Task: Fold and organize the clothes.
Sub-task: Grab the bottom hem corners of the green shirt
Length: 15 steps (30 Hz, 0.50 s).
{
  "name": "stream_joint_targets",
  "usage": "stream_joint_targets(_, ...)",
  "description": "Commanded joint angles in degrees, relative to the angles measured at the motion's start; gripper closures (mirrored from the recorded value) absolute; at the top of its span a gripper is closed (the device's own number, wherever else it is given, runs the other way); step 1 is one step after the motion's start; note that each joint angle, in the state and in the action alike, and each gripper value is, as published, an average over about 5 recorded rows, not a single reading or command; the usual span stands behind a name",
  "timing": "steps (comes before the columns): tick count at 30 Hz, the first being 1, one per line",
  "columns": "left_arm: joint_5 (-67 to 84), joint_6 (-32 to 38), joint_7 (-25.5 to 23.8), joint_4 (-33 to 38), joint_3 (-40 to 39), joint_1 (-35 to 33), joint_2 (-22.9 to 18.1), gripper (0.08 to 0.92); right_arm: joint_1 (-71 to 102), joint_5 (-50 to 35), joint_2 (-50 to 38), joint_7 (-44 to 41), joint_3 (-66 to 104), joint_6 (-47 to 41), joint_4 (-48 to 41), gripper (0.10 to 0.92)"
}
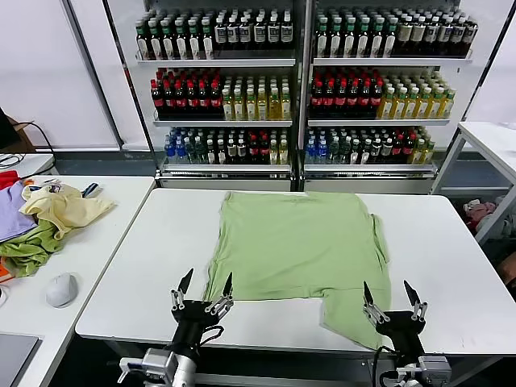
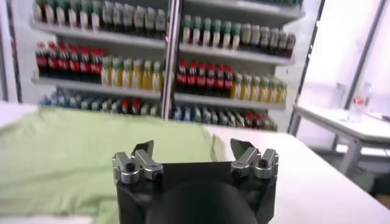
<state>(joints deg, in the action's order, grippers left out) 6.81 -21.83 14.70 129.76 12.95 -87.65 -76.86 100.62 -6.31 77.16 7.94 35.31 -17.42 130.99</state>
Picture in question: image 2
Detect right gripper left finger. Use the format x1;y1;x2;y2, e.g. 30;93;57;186
112;139;165;185

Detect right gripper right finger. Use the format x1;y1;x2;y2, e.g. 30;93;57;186
230;138;280;180

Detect light green shirt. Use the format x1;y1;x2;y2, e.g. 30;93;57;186
0;106;226;224

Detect yellow juice bottle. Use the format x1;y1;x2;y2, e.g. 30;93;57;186
121;57;133;88
152;60;163;91
101;55;112;86
250;74;261;102
278;80;288;105
269;77;279;103
142;60;154;91
132;58;144;89
111;56;122;87
241;73;252;100
260;75;270;103
232;72;243;100

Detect red cap cola bottle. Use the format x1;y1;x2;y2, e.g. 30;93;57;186
186;60;198;94
224;65;235;98
57;42;69;79
68;44;80;80
46;41;59;79
205;63;216;96
176;59;188;93
196;61;207;95
79;45;91;82
90;47;102;83
35;41;48;77
214;63;225;97

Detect white side table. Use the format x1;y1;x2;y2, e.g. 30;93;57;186
288;103;390;195

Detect dark bottle beige label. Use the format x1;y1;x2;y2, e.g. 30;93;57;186
260;26;270;54
240;23;251;51
278;30;288;57
269;28;279;55
250;24;261;52

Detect green cap dark tea bottle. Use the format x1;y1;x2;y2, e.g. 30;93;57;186
192;15;203;45
230;22;241;51
66;0;78;28
32;0;43;24
55;0;66;27
221;20;232;49
78;0;90;30
211;18;222;48
182;14;193;43
43;0;55;26
202;17;213;46
90;0;101;31

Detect clear bottle red label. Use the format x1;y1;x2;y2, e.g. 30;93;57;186
350;82;373;122

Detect dark bottle white square label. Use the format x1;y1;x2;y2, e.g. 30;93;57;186
122;3;135;35
155;8;167;39
112;2;124;33
144;6;156;38
101;1;113;32
133;4;146;37

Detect dark diagonal frame pole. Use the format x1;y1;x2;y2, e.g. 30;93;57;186
287;0;326;136
4;0;24;103

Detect grey diagonal frame pole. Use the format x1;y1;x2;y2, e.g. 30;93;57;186
343;0;389;110

